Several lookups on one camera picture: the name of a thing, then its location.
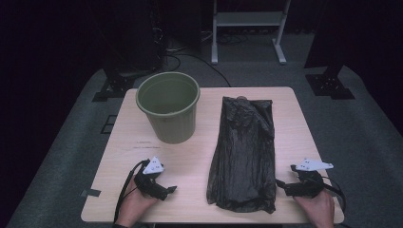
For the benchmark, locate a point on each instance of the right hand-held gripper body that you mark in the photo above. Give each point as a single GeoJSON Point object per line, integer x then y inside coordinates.
{"type": "Point", "coordinates": [309, 186]}

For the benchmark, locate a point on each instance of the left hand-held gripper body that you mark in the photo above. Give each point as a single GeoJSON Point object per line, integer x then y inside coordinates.
{"type": "Point", "coordinates": [149, 185]}

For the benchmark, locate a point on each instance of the green plastic bin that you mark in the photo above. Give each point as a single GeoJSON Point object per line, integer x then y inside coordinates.
{"type": "Point", "coordinates": [172, 126]}

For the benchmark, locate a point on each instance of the black plastic garbage bag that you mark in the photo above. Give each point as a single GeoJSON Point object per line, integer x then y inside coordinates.
{"type": "Point", "coordinates": [244, 152]}

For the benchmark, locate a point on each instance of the person's right hand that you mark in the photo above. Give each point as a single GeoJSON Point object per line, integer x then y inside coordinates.
{"type": "Point", "coordinates": [320, 210]}

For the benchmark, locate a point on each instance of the person's left hand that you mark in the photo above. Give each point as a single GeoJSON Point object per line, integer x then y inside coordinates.
{"type": "Point", "coordinates": [133, 209]}

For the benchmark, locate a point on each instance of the grey tape strip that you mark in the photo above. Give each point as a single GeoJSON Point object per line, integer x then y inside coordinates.
{"type": "Point", "coordinates": [91, 192]}

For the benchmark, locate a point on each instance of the black floor tape square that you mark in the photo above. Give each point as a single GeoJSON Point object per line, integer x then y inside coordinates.
{"type": "Point", "coordinates": [103, 128]}

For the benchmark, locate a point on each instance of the black stand base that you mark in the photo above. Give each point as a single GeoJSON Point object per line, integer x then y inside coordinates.
{"type": "Point", "coordinates": [329, 85]}
{"type": "Point", "coordinates": [115, 87]}

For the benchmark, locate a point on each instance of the dark equipment rack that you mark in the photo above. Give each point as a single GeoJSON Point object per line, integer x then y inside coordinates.
{"type": "Point", "coordinates": [136, 38]}

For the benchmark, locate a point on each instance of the white metal stand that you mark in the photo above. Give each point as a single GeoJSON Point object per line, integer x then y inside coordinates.
{"type": "Point", "coordinates": [248, 18]}

